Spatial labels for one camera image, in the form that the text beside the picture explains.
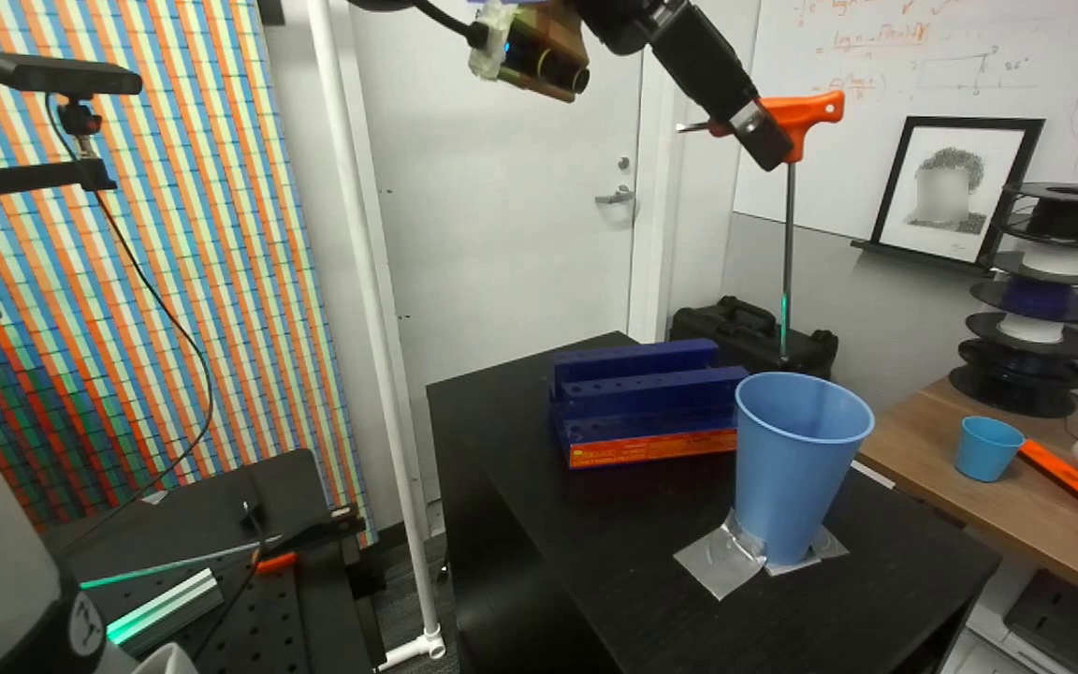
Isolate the large blue plastic cup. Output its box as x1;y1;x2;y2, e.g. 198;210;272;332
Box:
732;367;879;568

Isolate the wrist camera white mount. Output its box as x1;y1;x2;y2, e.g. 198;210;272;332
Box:
465;0;597;109

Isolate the orange flat tool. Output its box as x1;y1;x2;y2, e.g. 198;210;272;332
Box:
1015;436;1078;533

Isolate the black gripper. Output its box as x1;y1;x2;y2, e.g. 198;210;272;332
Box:
649;0;803;175

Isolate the thin black camera cable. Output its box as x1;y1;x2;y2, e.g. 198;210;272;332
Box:
50;94;220;509

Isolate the white filament spool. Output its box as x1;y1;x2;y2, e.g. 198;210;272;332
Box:
961;308;1078;364
992;243;1078;292

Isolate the white door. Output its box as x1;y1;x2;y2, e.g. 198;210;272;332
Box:
349;0;653;515

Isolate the silver door handle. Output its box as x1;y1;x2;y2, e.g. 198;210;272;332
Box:
592;180;641;212

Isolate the black bar camera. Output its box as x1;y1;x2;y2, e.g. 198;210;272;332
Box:
0;47;146;104

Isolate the square metal plate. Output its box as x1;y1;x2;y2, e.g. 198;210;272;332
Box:
671;515;853;607

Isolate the blue filament spool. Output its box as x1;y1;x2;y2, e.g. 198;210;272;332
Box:
966;272;1078;329

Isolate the black filament spool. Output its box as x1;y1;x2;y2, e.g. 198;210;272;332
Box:
944;346;1078;424

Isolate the wooden table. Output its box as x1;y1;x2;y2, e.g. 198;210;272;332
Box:
858;374;1078;624

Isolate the long green-lit bar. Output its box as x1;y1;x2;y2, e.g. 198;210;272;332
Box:
75;539;268;598

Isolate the black carrying case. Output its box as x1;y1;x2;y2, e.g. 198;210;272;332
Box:
667;292;844;381

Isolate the black empty spool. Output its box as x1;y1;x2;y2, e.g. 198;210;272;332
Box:
1001;175;1078;256

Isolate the black picture frame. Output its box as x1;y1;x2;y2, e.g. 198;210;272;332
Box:
864;114;1049;272

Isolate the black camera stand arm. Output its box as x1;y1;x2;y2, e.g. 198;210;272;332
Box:
0;100;119;210

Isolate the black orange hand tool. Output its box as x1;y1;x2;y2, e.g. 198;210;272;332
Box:
236;498;367;579

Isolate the small blue cup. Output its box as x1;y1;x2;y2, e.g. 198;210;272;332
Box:
954;412;1030;485

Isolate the orange T-handle hex tool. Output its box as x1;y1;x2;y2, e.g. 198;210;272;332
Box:
675;85;851;367

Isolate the white box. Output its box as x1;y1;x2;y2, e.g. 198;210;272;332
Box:
935;557;1078;674

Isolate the black perforated breadboard table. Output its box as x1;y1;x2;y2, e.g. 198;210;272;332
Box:
42;444;377;674

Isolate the short green-lit bar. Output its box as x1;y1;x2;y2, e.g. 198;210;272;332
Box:
102;565;228;656

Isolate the short white pole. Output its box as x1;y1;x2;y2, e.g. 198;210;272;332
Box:
375;624;450;674

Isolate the long white pole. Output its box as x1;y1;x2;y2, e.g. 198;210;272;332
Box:
305;0;447;651

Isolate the blue tool rack orange base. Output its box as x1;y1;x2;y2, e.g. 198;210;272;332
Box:
548;332;754;475

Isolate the colourful striped wall panel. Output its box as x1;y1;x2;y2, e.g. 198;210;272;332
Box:
0;0;367;537

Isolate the whiteboard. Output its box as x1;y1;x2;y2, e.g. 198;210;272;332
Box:
732;0;1078;243

